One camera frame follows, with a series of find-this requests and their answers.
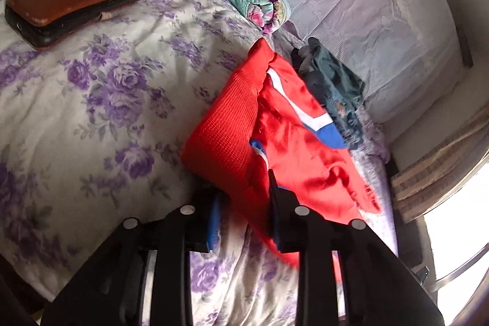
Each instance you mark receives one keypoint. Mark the dark wall bar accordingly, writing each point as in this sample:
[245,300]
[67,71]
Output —
[465,47]

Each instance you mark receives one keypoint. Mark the red pants with blue-white stripes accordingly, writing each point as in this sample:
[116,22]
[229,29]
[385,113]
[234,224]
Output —
[229,127]

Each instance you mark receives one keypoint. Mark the purple floral bed sheet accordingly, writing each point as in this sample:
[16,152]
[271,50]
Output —
[95,100]

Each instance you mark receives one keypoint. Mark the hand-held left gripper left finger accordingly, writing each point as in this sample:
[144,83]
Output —
[213,228]

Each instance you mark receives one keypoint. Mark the dark teal garment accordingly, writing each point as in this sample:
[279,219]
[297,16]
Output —
[332,81]

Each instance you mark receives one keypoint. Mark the beige striped curtain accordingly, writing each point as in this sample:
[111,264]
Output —
[431,173]

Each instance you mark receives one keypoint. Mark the brown leather wallet case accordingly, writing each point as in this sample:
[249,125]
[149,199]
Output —
[68,1]

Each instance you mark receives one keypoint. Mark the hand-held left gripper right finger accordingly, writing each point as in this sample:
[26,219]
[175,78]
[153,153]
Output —
[281,221]

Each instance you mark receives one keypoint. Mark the window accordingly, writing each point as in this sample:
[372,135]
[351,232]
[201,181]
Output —
[458,226]

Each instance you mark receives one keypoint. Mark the pale lavender wall cloth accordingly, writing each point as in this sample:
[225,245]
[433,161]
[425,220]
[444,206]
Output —
[363,5]

